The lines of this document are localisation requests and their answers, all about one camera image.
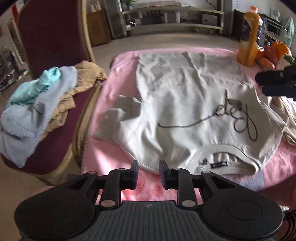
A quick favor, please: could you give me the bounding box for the grey white t-shirt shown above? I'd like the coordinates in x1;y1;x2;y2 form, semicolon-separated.
94;52;286;175

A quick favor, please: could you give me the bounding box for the red apple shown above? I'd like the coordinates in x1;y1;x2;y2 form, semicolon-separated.
255;46;279;70

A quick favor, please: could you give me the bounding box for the orange juice bottle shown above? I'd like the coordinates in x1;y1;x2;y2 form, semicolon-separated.
237;6;263;67

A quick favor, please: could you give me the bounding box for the tan beige jacket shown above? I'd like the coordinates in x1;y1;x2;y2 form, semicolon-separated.
40;60;107;141

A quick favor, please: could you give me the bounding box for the light blue knit sweater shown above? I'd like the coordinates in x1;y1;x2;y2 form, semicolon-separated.
1;66;77;168

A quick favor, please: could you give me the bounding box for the turquoise garment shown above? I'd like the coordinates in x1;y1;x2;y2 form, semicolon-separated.
6;67;61;108

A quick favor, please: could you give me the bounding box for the grey tv shelf unit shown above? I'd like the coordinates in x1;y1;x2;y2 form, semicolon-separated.
121;1;224;36

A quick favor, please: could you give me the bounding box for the wooden cabinet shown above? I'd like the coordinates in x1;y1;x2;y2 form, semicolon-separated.
87;9;111;47

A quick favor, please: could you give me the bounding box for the maroon gold banquet chair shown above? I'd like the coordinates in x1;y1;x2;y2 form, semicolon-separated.
1;1;106;185

